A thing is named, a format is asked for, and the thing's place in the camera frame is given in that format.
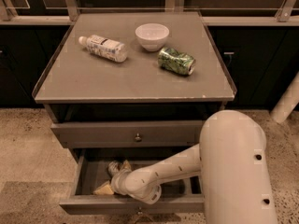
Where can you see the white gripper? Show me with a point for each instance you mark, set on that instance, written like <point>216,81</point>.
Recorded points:
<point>119,180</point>

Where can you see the round metal top knob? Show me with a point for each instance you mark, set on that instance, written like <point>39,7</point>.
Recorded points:
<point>138,137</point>

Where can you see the clear plastic water bottle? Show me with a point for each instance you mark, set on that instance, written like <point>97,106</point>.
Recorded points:
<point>113,50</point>

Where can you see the white ceramic bowl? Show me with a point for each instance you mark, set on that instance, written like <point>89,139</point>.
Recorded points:
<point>152,36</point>

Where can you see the open grey middle drawer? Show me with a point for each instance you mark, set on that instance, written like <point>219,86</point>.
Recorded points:
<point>182,196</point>

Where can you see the crumpled green soda can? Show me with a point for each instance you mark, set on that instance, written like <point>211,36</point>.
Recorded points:
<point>178,62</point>

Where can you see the grey drawer cabinet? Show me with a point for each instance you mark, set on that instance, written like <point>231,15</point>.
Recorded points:
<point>79,86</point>

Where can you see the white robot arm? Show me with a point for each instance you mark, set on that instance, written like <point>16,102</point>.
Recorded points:
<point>248,166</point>

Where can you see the metal window frame rail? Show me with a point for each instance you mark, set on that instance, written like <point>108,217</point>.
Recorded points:
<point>213,12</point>

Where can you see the metal middle drawer knob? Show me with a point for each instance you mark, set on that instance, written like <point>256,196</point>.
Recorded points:
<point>141,215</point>

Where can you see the grey top drawer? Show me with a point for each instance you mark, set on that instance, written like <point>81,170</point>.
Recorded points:
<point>122,133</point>

